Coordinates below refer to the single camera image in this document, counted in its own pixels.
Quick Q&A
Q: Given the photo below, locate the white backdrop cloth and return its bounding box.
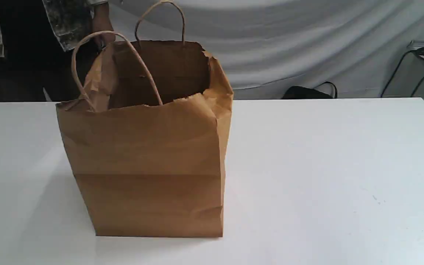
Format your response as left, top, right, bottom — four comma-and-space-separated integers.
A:
105, 0, 424, 100

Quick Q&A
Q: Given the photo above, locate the brown paper bag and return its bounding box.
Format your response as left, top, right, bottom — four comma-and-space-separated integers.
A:
56, 0, 234, 238

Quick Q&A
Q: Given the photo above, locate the person in camouflage jacket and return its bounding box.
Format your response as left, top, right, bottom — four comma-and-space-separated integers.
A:
0, 0, 109, 102

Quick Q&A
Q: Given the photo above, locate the person's hand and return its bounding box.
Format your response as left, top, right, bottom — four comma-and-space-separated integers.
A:
92, 1, 116, 48

